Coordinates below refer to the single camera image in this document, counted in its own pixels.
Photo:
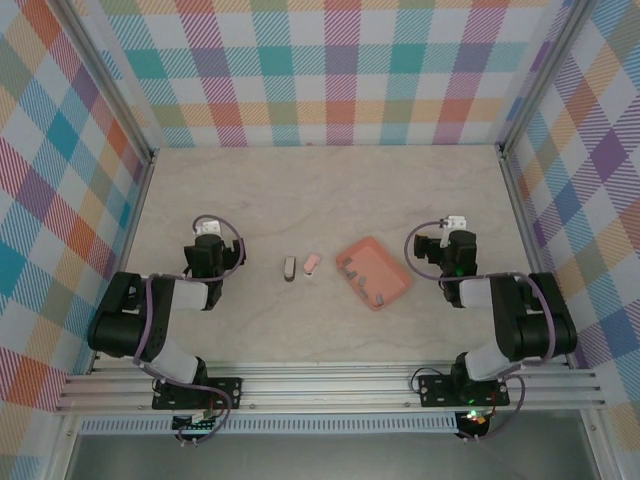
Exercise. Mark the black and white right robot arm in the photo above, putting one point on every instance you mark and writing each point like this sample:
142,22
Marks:
540,325

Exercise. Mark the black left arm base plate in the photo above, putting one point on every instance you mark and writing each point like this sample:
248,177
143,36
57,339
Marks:
227,392

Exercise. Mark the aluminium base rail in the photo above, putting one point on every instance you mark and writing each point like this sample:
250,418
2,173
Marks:
325,387

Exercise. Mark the pink and white stapler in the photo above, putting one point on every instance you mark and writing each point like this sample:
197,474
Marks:
311,263

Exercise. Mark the aluminium frame post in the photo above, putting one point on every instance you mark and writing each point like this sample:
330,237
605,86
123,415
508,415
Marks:
105,75
545,75

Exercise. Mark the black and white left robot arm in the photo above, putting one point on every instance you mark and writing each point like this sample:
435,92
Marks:
120,325

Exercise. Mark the aluminium side rail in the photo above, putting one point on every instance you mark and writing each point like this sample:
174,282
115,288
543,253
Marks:
132,225
522,215

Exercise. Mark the cream and olive stapler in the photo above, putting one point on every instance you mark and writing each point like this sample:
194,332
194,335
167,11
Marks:
290,270

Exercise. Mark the pink plastic tray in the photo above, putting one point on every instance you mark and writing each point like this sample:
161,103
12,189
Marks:
382,265

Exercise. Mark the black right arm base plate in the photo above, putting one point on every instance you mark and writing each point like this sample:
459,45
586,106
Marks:
435,390

